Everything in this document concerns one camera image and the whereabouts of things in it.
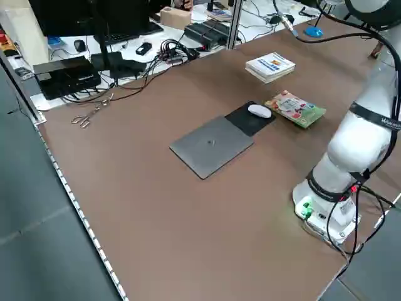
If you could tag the colourful picture book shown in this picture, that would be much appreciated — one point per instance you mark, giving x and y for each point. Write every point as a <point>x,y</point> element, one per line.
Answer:
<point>294,109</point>

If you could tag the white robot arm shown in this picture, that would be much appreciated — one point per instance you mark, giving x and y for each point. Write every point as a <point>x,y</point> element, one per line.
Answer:
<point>354,141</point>

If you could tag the grey closed laptop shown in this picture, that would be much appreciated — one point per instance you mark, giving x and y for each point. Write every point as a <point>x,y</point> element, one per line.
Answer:
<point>216,156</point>

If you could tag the thick blue white book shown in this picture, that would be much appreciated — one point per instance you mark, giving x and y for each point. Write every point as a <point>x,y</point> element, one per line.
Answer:
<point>271,64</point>

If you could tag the black mouse pad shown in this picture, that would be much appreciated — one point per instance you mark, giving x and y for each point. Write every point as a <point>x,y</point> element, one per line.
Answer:
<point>250,126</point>

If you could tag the white computer mouse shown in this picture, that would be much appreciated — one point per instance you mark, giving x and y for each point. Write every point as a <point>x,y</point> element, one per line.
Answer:
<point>259,111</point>

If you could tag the usb hub with plugs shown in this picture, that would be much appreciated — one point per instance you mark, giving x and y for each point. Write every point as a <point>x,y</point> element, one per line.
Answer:
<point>173,58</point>

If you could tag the metal scissor tongs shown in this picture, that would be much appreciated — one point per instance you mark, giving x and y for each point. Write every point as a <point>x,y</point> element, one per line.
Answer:
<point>94,111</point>

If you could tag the small black gadget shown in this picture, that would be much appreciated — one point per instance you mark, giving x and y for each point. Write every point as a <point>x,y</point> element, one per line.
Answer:
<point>143,48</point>

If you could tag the black ribbed power supply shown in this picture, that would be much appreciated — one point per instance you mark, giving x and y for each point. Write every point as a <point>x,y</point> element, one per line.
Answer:
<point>206,33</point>

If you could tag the black keyboard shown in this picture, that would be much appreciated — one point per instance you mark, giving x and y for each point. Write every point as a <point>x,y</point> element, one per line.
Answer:
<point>147,29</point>

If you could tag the black monitor stand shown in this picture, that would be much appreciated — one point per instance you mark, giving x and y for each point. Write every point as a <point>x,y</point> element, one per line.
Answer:
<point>105,58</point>

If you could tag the tan cardboard box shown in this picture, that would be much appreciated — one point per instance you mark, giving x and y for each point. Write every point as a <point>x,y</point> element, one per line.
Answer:
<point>175,17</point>

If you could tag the pile of small books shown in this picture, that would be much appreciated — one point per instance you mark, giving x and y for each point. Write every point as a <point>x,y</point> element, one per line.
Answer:
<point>217,14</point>

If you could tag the small black charger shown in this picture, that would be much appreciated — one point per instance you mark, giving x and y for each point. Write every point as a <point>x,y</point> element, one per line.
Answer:
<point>275,19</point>

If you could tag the black box device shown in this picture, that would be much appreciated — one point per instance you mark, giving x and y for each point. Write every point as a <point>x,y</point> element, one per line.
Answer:
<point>65,75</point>

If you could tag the black computer mouse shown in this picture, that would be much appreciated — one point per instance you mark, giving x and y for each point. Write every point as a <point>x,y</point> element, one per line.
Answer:
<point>79,45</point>

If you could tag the blue desk lamp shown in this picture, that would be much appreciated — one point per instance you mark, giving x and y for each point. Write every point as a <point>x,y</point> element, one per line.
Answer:
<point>314,31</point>

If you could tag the small blue item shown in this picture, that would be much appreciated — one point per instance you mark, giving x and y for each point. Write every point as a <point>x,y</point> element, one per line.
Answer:
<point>54,40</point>

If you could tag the black computer monitor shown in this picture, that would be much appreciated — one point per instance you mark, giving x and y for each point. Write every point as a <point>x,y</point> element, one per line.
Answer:
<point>69,15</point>

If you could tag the red emergency stop button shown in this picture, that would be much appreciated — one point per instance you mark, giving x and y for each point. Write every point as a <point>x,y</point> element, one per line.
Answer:
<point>3,37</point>

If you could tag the aluminium frame post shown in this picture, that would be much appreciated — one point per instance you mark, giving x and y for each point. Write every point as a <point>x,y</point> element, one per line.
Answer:
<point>234,25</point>

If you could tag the aluminium frame beam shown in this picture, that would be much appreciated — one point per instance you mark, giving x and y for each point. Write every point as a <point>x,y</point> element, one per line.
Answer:
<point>23,94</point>

